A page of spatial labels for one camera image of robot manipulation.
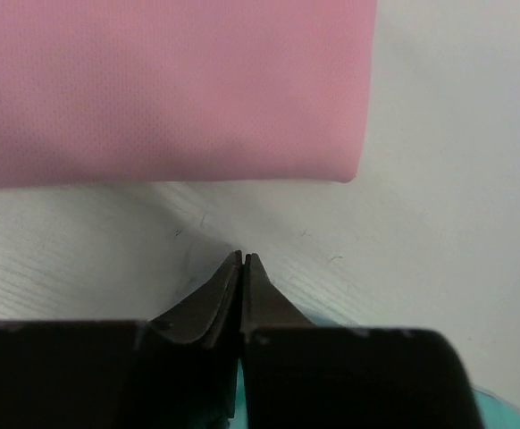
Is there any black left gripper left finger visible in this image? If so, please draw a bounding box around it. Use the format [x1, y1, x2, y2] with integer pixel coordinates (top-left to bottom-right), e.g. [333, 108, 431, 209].
[151, 250, 242, 418]

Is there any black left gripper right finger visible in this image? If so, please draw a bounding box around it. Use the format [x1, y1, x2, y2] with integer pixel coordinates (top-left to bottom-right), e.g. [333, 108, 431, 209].
[240, 254, 316, 333]

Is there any mint green t-shirt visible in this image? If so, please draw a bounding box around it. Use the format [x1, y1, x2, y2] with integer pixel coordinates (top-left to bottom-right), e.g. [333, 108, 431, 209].
[235, 318, 520, 428]

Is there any pink folded t-shirt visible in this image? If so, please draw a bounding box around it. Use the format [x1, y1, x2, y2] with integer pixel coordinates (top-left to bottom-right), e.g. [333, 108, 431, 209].
[0, 1, 377, 188]

